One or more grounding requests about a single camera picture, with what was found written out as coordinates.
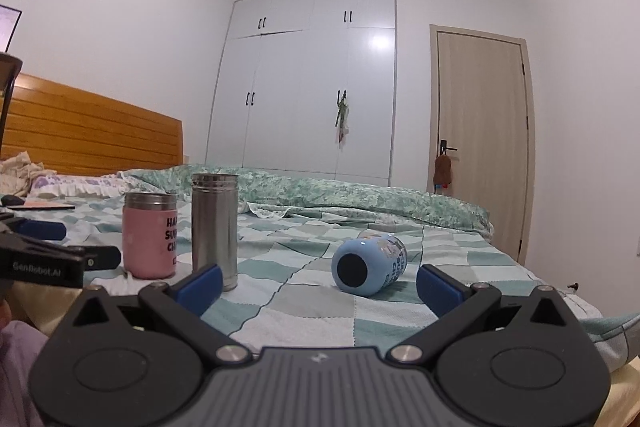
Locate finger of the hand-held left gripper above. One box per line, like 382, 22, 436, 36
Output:
64, 245, 122, 272
14, 218, 68, 242

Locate white wardrobe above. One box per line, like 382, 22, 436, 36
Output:
205, 0, 397, 188

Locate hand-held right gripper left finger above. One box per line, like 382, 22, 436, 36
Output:
72, 263, 253, 364

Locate brown bag on handle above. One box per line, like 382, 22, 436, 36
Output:
433, 153, 454, 188

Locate green floral quilt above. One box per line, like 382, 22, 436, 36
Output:
117, 164, 495, 242

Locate checkered green bed sheet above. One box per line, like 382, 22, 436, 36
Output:
0, 194, 601, 355

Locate green hanging keychain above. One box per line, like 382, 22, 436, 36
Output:
334, 90, 350, 144

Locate purple floral pillow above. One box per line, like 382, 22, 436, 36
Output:
27, 173, 132, 200

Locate monitor screen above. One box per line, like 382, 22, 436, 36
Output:
0, 5, 24, 54

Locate flat dark tablet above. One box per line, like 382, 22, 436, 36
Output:
6, 200, 77, 212

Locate black stand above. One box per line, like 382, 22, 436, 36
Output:
0, 53, 24, 152

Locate light wooden door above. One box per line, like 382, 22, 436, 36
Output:
429, 24, 537, 266

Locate light blue printed cup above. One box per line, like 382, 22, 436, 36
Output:
331, 234, 408, 298

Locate tall stainless steel cup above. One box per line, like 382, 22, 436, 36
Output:
191, 173, 240, 292

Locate pink cup with steel rim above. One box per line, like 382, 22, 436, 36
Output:
123, 192, 179, 280

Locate person's lavender trousers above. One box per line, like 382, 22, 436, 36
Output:
0, 320, 51, 427

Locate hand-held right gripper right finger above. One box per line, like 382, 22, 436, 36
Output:
389, 264, 572, 364

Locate crumpled cream cloth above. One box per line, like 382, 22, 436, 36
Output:
0, 151, 47, 198

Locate wooden headboard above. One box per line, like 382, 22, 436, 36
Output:
0, 73, 183, 178

